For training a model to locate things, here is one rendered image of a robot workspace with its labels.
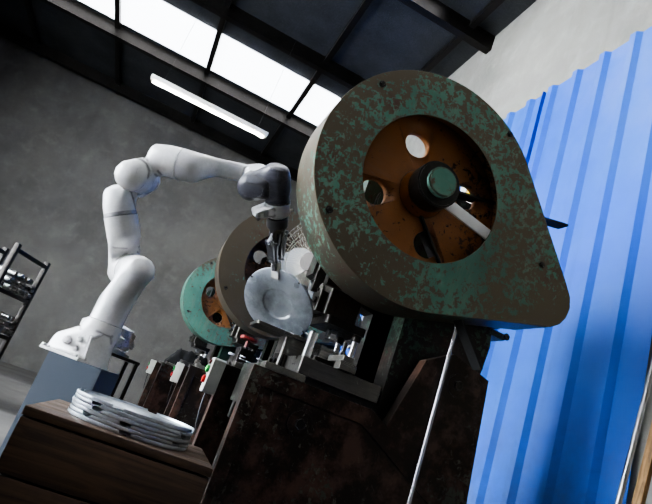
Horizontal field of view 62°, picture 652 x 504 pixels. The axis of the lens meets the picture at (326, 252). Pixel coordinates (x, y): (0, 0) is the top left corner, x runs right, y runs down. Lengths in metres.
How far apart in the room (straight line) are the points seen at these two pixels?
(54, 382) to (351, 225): 1.03
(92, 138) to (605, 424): 8.08
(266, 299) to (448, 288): 0.70
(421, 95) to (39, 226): 7.45
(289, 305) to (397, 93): 0.84
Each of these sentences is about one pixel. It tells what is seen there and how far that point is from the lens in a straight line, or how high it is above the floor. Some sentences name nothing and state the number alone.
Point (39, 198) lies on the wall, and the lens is 8.94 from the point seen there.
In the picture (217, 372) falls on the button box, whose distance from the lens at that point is 2.17.
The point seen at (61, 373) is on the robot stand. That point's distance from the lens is 1.92.
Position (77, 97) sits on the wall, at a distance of 9.46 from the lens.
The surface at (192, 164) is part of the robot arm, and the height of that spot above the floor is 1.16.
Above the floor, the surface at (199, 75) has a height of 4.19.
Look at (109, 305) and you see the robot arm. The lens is 1.94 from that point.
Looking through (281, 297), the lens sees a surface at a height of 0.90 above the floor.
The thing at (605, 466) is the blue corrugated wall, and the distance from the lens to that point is 2.47.
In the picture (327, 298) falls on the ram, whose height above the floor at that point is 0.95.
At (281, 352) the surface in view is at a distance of 1.97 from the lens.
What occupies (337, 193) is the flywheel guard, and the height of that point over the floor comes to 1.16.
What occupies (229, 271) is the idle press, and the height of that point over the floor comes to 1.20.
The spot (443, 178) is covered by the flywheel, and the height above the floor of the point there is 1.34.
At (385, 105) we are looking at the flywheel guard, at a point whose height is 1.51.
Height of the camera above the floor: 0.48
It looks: 18 degrees up
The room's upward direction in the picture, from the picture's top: 20 degrees clockwise
